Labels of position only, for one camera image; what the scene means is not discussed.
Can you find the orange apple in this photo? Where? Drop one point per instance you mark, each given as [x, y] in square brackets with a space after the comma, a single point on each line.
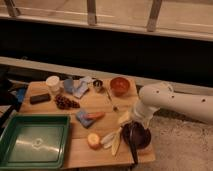
[93, 140]

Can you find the blue cup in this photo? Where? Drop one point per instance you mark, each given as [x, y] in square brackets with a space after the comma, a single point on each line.
[68, 85]

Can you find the wooden board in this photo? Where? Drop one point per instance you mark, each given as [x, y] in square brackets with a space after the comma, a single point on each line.
[78, 152]

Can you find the orange bowl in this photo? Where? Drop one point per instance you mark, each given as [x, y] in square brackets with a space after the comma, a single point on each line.
[119, 86]

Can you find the orange carrot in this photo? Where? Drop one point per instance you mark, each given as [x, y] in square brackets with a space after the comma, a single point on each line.
[94, 116]

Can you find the black rectangular block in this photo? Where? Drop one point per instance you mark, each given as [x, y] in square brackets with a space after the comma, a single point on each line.
[40, 98]

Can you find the green plastic tray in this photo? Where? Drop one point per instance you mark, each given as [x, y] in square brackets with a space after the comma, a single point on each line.
[34, 142]

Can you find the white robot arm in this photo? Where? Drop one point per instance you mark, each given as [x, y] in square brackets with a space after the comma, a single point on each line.
[155, 96]

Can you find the light blue cloth item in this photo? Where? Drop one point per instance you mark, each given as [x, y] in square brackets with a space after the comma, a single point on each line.
[82, 87]

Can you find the white cup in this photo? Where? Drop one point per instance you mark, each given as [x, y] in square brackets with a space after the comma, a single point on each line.
[53, 83]

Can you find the blue sponge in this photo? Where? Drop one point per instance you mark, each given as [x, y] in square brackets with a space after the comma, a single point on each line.
[80, 116]

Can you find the peeled banana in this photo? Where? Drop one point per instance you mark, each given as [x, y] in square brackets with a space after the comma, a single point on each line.
[112, 140]

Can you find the purple bowl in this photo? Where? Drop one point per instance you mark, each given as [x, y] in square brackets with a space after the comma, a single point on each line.
[145, 137]

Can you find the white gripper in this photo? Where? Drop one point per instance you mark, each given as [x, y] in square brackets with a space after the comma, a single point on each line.
[140, 113]

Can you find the bunch of dark grapes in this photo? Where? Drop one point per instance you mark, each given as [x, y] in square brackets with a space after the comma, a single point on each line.
[65, 103]

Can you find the metal spoon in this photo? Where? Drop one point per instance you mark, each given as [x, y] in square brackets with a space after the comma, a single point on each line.
[110, 99]

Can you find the small metal cup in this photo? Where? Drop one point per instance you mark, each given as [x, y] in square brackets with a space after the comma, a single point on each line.
[97, 85]

